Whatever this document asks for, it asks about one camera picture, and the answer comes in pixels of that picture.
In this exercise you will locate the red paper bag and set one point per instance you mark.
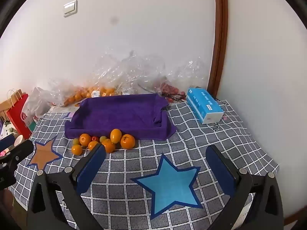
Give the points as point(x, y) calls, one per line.
point(19, 117)

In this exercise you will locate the brown wooden door frame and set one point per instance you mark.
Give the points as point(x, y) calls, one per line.
point(220, 40)

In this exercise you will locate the orange mandarin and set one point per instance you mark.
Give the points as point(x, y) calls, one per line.
point(127, 141)
point(109, 146)
point(85, 139)
point(93, 145)

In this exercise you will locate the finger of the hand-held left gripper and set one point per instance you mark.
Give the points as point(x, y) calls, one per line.
point(21, 152)
point(7, 142)

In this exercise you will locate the white plastic bag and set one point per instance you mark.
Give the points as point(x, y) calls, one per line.
point(36, 103)

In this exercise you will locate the grey checked star blanket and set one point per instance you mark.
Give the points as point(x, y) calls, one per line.
point(134, 158)

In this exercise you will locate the white light switch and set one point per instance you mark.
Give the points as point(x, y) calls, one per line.
point(70, 8)

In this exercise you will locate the oval yellow-orange citrus fruit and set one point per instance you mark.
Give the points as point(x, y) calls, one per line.
point(115, 135)

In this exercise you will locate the pile of bagged kumquats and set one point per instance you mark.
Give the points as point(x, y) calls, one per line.
point(105, 91)

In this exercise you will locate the pile of cherry tomatoes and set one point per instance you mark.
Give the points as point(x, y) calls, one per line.
point(170, 88)

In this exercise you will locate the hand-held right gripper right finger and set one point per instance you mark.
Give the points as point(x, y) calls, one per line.
point(220, 170)

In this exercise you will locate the small red fruit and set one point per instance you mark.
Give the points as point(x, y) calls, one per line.
point(94, 138)

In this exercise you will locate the pile of bagged mandarins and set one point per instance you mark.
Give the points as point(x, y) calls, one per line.
point(74, 97)

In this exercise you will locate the pale ribbed mat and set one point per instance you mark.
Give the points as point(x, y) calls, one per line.
point(60, 110)

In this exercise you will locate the smooth yellow-orange citrus fruit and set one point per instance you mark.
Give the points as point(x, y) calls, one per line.
point(77, 149)

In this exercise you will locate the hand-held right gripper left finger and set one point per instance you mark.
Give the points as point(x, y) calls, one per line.
point(92, 167)

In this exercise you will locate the blue tissue box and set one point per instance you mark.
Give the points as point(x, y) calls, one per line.
point(203, 105)

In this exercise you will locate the white printed bag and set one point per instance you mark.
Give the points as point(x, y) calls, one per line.
point(7, 130)

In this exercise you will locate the brown paper bag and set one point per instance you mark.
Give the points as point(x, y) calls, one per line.
point(9, 103)

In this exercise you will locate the purple towel-covered tray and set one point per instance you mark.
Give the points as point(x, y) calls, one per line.
point(120, 115)

